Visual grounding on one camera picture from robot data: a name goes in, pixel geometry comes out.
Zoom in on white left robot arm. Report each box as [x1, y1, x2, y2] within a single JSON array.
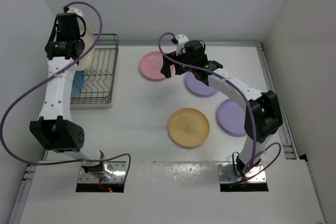
[[29, 8, 114, 182]]

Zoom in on blue plastic plate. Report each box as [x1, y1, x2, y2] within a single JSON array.
[[71, 70, 85, 95]]

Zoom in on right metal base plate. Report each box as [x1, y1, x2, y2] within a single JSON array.
[[217, 162, 267, 184]]

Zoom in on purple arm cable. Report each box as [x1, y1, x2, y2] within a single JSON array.
[[0, 1, 131, 183], [159, 33, 281, 185]]

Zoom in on aluminium frame rail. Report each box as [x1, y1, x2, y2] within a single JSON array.
[[256, 40, 300, 159]]

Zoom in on cream plastic plate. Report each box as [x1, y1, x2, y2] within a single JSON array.
[[77, 27, 95, 71]]

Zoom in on pink plastic plate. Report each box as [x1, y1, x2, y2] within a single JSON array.
[[139, 51, 166, 81]]

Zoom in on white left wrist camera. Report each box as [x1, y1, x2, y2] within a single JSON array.
[[63, 6, 83, 21]]

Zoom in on purple plastic plate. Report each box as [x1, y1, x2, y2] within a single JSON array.
[[217, 99, 246, 136], [185, 72, 217, 97]]

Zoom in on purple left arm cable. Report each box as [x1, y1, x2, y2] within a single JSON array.
[[0, 1, 131, 183]]

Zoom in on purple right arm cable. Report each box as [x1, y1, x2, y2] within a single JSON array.
[[159, 33, 281, 185]]

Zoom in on yellow plastic plate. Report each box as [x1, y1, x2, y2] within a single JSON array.
[[167, 108, 210, 148]]

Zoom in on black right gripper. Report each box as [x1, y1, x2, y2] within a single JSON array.
[[161, 49, 196, 78]]

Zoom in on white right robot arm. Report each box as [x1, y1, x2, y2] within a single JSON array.
[[161, 40, 283, 180]]

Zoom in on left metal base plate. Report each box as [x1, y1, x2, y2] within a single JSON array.
[[78, 162, 126, 184]]

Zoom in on grey wire dish rack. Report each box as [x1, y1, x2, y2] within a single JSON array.
[[70, 34, 119, 104]]

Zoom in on metal base plate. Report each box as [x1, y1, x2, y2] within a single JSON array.
[[217, 162, 267, 184], [78, 162, 126, 184]]

